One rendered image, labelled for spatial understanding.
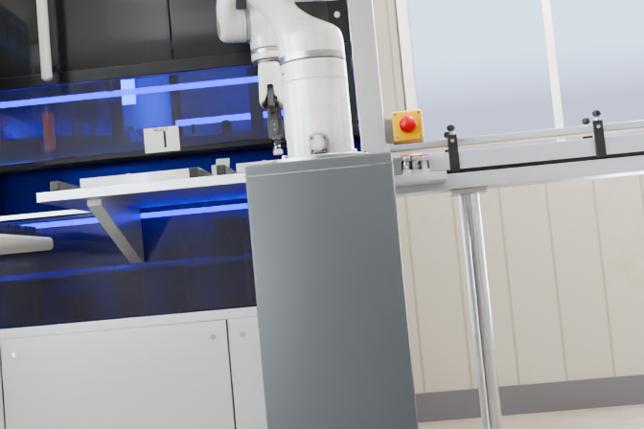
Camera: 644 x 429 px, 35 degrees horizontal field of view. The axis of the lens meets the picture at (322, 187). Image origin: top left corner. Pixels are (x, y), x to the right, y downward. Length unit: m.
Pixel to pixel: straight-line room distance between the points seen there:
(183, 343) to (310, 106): 0.87
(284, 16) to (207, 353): 0.95
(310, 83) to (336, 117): 0.08
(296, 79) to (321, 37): 0.09
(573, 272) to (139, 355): 2.44
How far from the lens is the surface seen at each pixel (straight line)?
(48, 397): 2.58
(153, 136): 2.51
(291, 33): 1.84
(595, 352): 4.54
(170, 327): 2.49
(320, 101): 1.81
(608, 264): 4.53
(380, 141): 2.45
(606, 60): 4.60
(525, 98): 4.51
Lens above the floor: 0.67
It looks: 5 degrees up
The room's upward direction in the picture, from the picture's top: 5 degrees counter-clockwise
